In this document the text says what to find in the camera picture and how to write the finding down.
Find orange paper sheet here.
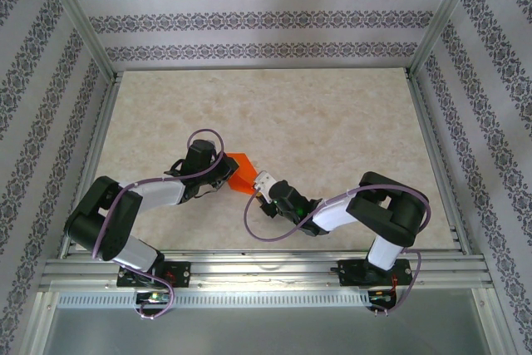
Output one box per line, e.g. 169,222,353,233
227,150,261,197

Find grey metal panel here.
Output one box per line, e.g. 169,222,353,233
24,288,506,355

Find small green circuit board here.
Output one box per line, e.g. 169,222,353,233
367,288,398,304
135,291,172,304

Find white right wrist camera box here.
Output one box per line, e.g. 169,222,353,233
253,170,276,199

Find thin black left gripper cable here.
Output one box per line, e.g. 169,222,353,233
194,182,222,201

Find aluminium mounting rail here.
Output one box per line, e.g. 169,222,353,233
39,249,495,290

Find slotted grey cable duct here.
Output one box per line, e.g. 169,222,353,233
56,290,372,309

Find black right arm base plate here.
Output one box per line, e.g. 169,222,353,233
338,259,413,288

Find aluminium table side rail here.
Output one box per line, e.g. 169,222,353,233
405,71,475,256
57,71,124,259

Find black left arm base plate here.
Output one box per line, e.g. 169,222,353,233
116,261,191,288

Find aluminium frame post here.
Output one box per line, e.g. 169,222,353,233
35,0,122,81
405,0,487,80

